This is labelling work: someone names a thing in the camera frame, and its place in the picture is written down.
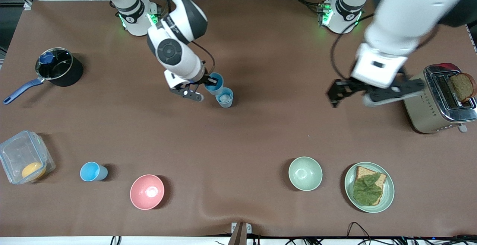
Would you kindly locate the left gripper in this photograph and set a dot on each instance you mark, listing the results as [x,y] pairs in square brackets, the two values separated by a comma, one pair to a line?
[354,85]

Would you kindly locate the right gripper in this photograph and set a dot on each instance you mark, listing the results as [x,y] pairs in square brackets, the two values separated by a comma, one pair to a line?
[205,79]

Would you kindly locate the blue cup with white filling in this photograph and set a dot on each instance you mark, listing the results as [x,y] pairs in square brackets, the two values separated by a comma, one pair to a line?
[225,98]

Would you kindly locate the brown toast slice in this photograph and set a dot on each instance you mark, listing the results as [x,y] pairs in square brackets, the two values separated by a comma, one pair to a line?
[464,86]

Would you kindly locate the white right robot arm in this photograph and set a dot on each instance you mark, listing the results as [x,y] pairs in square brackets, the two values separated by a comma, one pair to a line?
[175,25]

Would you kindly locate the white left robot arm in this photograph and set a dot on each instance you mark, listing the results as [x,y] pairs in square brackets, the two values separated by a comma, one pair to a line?
[406,10]

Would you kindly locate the silver toaster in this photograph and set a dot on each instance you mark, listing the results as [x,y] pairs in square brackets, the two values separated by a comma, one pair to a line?
[425,103]

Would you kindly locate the pale green bowl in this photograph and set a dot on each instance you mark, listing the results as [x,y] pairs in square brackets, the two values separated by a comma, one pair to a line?
[305,173]

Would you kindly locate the brown bread slice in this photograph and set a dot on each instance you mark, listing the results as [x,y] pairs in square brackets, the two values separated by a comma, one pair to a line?
[380,180]

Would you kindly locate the green lettuce leaf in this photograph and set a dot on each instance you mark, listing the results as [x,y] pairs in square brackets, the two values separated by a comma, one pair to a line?
[367,190]

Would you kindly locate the pale green plate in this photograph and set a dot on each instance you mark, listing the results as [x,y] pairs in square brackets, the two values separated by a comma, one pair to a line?
[387,193]

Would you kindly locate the pink bowl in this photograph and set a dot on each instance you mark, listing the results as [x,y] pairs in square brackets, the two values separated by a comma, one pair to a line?
[147,192]

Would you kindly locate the orange round food piece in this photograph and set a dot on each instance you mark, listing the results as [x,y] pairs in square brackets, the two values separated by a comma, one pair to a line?
[32,169]

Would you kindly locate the clear plastic container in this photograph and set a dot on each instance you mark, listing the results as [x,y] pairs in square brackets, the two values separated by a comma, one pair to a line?
[22,155]

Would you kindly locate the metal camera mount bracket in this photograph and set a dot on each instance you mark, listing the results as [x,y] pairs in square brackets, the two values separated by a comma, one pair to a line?
[240,233]

